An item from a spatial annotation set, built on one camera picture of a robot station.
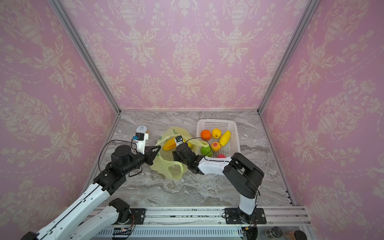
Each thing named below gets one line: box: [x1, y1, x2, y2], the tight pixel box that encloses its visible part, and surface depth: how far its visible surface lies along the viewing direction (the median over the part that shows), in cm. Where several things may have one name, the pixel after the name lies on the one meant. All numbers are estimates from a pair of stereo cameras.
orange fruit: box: [200, 129, 212, 141], surface depth 102 cm
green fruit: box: [200, 146, 213, 157], surface depth 93 cm
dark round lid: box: [294, 230, 307, 240], surface depth 62 cm
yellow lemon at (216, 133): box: [211, 128, 222, 139], surface depth 102 cm
